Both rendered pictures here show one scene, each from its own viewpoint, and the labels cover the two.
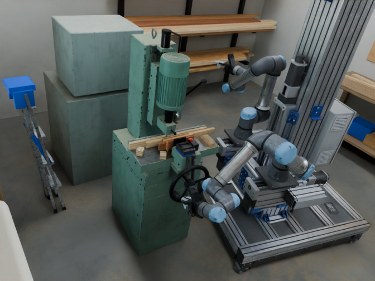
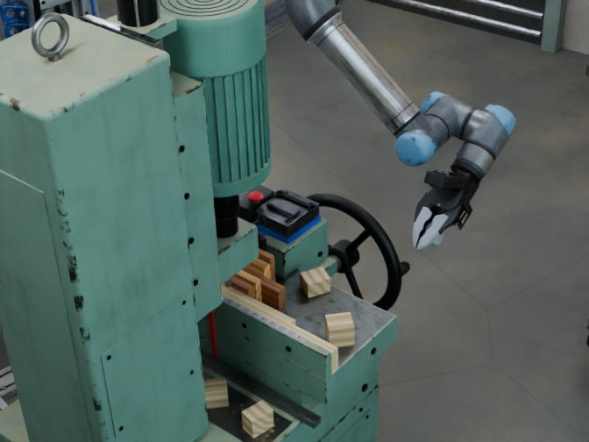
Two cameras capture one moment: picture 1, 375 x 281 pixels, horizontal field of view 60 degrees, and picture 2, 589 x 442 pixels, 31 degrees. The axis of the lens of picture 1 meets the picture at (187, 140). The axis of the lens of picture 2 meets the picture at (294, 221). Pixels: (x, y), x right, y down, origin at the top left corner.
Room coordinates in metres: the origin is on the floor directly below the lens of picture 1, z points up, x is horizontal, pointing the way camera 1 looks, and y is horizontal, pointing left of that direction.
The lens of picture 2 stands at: (2.03, 1.65, 2.16)
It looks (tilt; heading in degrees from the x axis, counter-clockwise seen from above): 35 degrees down; 257
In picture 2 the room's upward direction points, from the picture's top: 2 degrees counter-clockwise
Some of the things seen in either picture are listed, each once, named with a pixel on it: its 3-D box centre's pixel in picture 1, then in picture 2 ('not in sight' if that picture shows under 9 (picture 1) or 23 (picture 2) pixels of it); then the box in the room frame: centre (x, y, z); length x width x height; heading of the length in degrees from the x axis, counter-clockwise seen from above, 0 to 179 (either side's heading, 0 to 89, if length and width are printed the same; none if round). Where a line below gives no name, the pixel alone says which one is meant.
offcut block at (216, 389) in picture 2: not in sight; (215, 393); (1.86, 0.28, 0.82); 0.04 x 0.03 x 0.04; 174
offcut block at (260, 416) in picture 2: not in sight; (258, 418); (1.80, 0.36, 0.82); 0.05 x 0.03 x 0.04; 24
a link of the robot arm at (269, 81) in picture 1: (267, 90); not in sight; (2.30, -0.53, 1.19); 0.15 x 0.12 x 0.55; 130
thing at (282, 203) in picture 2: (188, 146); (276, 210); (1.68, -0.01, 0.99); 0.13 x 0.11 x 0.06; 127
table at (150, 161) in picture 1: (178, 154); (251, 281); (1.75, 0.05, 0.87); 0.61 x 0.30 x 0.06; 127
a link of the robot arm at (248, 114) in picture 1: (248, 117); not in sight; (2.21, -0.43, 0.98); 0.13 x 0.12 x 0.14; 130
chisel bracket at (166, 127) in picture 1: (166, 125); (216, 256); (1.82, 0.15, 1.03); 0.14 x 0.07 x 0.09; 37
